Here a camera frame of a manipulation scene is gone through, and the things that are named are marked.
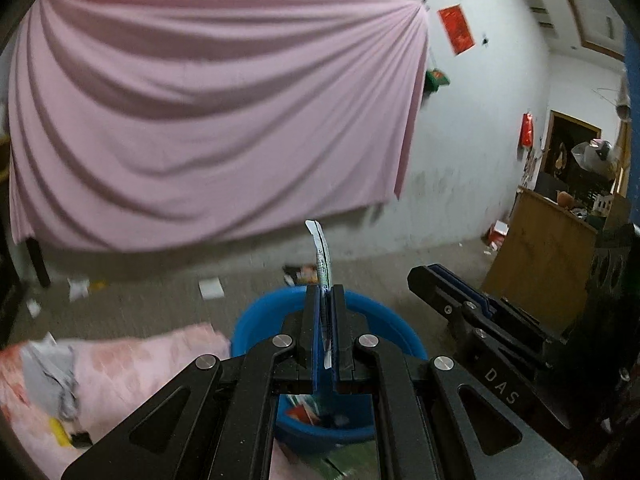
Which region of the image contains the blue plastic basin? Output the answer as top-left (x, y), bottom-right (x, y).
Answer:
top-left (231, 286), bottom-right (428, 458)

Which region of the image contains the grey wrapper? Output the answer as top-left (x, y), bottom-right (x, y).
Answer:
top-left (20, 332), bottom-right (81, 421)

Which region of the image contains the red white carton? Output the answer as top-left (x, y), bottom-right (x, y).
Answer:
top-left (487, 220), bottom-right (511, 251)

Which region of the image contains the white crumpled wrapper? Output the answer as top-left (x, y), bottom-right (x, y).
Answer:
top-left (67, 277), bottom-right (91, 303)

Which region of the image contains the white paper sheet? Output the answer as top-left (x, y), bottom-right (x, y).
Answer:
top-left (198, 277), bottom-right (226, 301)

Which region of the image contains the clear plastic bag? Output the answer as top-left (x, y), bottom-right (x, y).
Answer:
top-left (570, 139), bottom-right (618, 181)

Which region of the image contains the wooden cabinet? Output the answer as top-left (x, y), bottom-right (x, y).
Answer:
top-left (482, 187), bottom-right (631, 333)

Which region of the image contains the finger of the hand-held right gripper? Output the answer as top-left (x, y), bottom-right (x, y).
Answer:
top-left (434, 261), bottom-right (546, 346)
top-left (407, 264), bottom-right (501, 331)

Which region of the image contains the green cap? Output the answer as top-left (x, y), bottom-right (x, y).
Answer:
top-left (425, 67), bottom-right (451, 95)

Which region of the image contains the red paper envelope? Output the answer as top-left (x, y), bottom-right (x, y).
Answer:
top-left (438, 4), bottom-right (475, 56)

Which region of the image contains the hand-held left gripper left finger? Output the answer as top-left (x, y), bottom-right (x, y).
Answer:
top-left (60, 284), bottom-right (331, 480)

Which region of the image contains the white printed wrapper strip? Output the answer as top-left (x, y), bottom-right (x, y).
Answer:
top-left (305, 219), bottom-right (335, 371)

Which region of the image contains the hanging lamp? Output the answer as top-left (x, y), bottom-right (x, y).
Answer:
top-left (615, 72), bottom-right (632, 121)

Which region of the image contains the pink floral blanket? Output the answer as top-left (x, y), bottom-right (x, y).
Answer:
top-left (0, 323), bottom-right (281, 480)

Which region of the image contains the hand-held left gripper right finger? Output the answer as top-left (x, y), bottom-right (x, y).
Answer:
top-left (327, 284), bottom-right (586, 480)

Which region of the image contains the pink hanging sheet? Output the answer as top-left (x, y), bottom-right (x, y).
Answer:
top-left (7, 0), bottom-right (430, 253)

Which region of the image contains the black orange snack packet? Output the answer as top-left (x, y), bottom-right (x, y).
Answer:
top-left (282, 265), bottom-right (321, 286)

